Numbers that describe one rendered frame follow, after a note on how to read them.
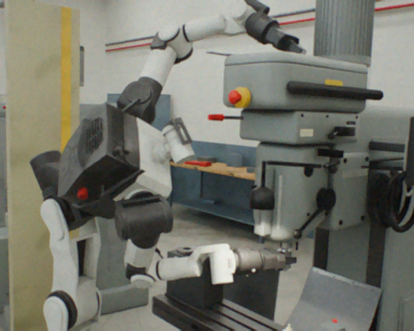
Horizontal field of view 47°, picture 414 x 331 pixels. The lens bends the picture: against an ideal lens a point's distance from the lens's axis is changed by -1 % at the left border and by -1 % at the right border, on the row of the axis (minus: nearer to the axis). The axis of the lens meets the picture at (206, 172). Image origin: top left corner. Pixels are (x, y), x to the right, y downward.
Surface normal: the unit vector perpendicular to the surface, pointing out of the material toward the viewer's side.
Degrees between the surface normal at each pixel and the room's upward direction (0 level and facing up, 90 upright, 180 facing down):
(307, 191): 90
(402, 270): 88
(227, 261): 68
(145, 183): 96
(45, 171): 90
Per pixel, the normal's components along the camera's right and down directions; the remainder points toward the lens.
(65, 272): -0.48, 0.09
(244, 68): -0.77, 0.06
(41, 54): 0.65, 0.11
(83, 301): 0.87, -0.07
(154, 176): 0.77, -0.44
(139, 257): -0.11, 0.75
